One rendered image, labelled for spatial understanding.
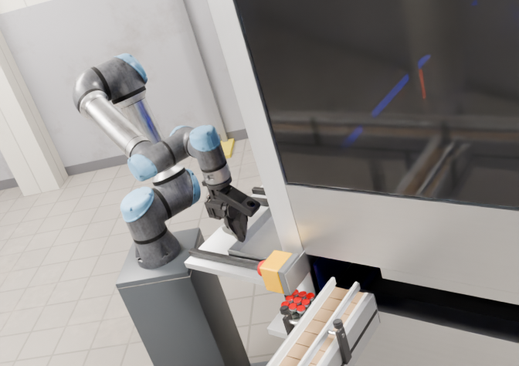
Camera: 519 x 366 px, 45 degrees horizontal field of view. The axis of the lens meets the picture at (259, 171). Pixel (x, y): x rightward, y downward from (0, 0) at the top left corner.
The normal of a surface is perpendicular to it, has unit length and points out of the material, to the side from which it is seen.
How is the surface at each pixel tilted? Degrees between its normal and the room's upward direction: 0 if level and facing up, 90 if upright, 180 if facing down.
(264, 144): 90
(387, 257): 90
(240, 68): 90
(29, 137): 90
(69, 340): 0
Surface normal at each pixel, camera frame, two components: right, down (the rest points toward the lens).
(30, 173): -0.07, 0.49
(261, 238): -0.25, -0.85
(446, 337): -0.54, 0.52
